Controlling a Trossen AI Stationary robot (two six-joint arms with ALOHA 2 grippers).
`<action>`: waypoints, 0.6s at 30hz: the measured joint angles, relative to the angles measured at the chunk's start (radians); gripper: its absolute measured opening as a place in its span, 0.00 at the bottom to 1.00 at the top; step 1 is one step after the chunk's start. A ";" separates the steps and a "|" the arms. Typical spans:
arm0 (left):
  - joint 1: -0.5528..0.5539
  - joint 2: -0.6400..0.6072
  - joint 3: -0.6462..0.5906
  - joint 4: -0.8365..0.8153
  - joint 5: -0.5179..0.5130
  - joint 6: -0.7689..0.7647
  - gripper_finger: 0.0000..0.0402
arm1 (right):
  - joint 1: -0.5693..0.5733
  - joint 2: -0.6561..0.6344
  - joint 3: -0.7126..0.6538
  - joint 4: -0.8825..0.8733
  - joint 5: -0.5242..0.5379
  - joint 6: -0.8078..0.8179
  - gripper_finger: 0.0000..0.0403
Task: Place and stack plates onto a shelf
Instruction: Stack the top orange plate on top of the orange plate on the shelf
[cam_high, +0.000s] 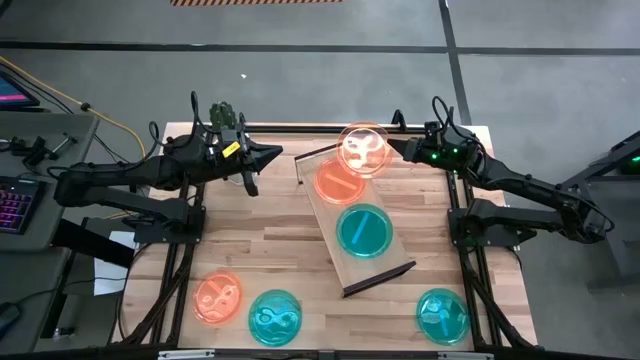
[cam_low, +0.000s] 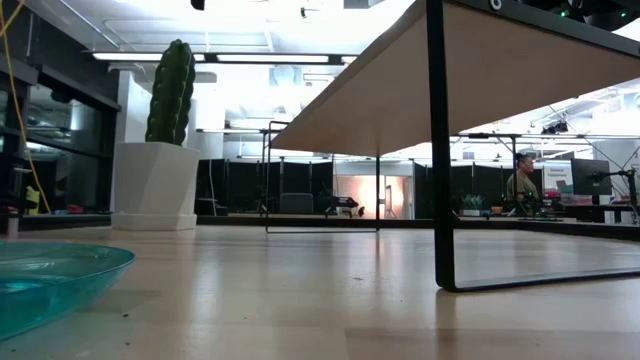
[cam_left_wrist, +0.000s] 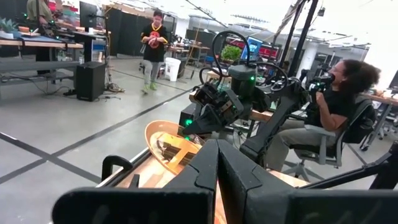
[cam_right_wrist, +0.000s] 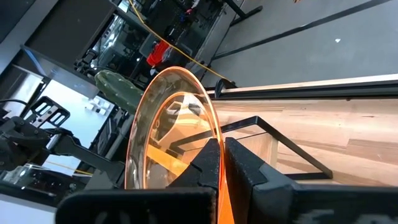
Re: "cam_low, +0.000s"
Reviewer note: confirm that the large teal transparent plate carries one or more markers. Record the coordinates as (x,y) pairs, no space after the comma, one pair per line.
(50,290)

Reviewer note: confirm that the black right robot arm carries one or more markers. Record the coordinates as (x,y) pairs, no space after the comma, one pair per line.
(600,12)

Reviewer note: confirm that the wooden shelf with black legs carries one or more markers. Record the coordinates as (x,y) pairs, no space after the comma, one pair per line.
(450,75)

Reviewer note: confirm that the black office chair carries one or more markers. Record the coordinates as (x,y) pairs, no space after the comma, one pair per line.
(342,204)

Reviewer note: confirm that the grey box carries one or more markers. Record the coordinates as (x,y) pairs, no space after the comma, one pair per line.
(296,203)

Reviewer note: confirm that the black room divider panels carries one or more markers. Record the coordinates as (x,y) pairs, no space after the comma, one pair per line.
(240,182)

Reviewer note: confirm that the long ceiling light strip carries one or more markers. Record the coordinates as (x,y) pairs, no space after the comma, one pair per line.
(270,58)

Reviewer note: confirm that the small potted desk plant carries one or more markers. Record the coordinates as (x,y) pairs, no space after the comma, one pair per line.
(472,202)

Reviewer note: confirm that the white faceted planter pot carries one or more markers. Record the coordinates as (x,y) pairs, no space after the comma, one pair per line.
(155,185)

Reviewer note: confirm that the green cactus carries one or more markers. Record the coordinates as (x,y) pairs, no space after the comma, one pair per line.
(170,95)

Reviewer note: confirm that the person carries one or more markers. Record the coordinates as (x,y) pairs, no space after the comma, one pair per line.
(522,182)

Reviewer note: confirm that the black framed glass partition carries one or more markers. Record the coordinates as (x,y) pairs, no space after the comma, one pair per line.
(95,150)

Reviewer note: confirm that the white printed sign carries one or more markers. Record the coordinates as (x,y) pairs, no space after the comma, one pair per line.
(556,173)

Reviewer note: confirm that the dark computer monitor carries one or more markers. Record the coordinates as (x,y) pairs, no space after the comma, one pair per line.
(592,177)

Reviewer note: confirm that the black aluminium table frame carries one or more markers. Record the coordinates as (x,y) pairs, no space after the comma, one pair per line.
(240,220)

